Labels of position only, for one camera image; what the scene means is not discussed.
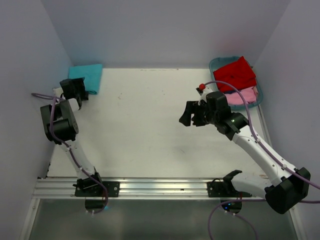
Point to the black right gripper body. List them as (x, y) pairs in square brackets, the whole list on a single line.
[(203, 116)]

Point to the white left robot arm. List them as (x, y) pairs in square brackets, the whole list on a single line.
[(60, 127)]

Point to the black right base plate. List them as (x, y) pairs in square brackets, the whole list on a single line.
[(218, 189)]

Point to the turquoise t shirt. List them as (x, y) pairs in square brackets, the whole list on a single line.
[(92, 75)]

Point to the aluminium mounting rail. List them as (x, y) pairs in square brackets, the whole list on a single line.
[(59, 181)]

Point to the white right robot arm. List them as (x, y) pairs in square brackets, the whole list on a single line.
[(285, 185)]

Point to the teal plastic basket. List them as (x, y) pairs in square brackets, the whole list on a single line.
[(224, 87)]

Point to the pink t shirt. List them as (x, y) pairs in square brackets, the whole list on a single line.
[(249, 94)]

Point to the red t shirt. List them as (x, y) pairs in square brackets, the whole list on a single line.
[(238, 74)]

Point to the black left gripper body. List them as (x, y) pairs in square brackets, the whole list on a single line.
[(80, 91)]

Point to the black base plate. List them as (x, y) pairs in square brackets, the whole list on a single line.
[(218, 189), (112, 187)]

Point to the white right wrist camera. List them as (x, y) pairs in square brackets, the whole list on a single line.
[(203, 91)]

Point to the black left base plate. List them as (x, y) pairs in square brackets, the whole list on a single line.
[(112, 187)]

